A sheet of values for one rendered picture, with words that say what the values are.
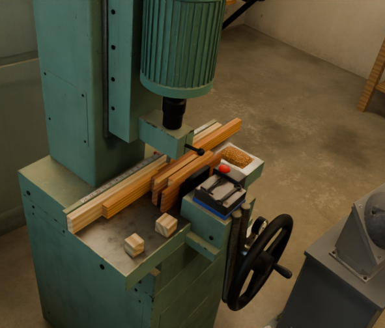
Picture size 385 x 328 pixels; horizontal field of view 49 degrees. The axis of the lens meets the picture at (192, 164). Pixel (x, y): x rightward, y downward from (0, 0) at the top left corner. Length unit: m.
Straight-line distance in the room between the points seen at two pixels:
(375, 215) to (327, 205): 1.25
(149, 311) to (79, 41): 0.72
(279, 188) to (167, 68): 1.86
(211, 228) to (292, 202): 1.62
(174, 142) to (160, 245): 0.26
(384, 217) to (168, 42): 0.89
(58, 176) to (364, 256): 1.02
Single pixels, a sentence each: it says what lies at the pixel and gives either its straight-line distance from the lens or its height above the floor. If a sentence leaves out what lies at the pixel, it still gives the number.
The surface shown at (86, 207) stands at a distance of 1.04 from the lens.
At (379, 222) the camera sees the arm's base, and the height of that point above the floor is 0.78.
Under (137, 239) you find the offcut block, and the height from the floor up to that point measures 0.94.
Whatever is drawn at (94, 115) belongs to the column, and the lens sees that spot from 1.16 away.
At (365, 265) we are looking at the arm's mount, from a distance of 1.56.
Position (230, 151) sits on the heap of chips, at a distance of 1.31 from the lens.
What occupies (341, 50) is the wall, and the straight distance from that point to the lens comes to 4.56.
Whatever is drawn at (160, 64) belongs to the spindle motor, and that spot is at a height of 1.27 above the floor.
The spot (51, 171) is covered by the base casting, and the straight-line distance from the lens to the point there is 1.39.
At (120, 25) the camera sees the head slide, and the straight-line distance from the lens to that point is 1.02.
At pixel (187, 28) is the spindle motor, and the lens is 0.90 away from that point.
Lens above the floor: 1.67
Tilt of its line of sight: 38 degrees down
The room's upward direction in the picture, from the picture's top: 8 degrees clockwise
